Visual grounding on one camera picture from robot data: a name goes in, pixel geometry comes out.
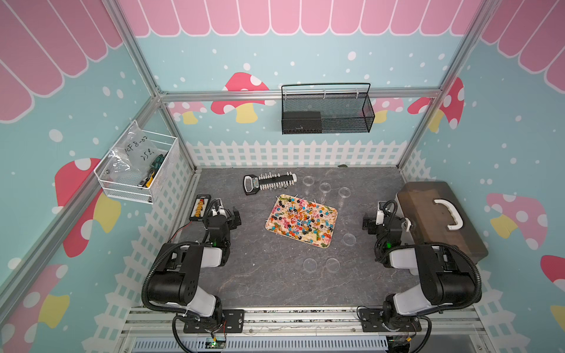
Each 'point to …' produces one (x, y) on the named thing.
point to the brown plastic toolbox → (436, 215)
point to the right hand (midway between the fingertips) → (378, 212)
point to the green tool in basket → (154, 167)
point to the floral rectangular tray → (303, 220)
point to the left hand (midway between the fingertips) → (224, 212)
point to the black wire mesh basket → (327, 108)
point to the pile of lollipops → (307, 220)
